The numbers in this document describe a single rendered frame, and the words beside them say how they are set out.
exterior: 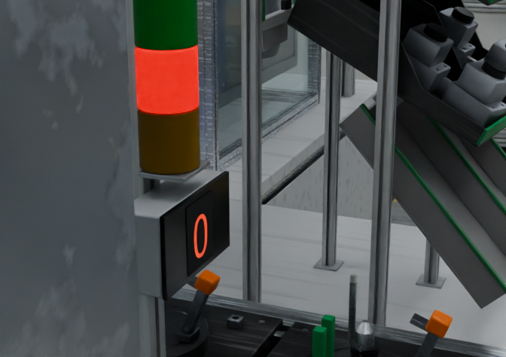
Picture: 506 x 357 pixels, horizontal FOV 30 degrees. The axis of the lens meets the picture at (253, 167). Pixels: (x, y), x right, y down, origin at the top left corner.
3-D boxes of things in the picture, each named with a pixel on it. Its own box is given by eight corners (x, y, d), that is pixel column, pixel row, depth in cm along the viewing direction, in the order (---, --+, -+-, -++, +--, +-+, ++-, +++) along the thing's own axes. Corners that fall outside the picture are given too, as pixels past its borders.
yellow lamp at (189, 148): (210, 160, 79) (209, 102, 77) (183, 178, 74) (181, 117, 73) (157, 153, 81) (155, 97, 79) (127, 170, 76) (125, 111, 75)
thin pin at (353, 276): (355, 343, 104) (358, 273, 102) (353, 346, 104) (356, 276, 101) (349, 342, 105) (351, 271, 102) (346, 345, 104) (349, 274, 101)
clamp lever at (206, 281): (199, 330, 106) (221, 276, 103) (191, 337, 104) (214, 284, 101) (172, 313, 107) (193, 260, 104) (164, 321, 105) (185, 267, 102)
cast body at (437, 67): (440, 87, 117) (467, 39, 113) (427, 94, 113) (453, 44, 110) (386, 53, 120) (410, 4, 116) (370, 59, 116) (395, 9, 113)
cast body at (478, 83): (498, 127, 113) (527, 78, 110) (480, 132, 110) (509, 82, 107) (446, 89, 117) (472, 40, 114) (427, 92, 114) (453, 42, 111)
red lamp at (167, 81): (209, 102, 77) (208, 42, 76) (181, 116, 73) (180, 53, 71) (155, 96, 79) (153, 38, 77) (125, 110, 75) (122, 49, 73)
